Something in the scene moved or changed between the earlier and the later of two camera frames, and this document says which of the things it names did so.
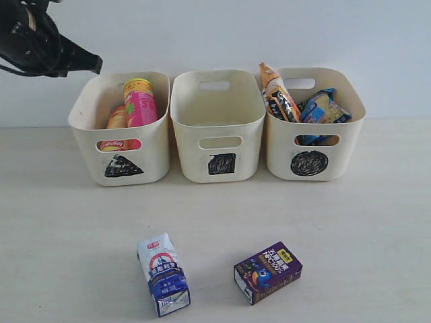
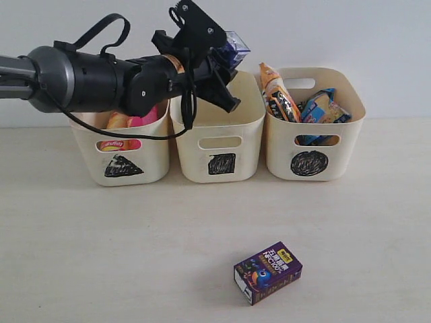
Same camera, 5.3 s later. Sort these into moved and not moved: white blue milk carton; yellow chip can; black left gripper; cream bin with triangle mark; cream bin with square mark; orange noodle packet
Moved: black left gripper; white blue milk carton
Not moved: cream bin with square mark; yellow chip can; orange noodle packet; cream bin with triangle mark
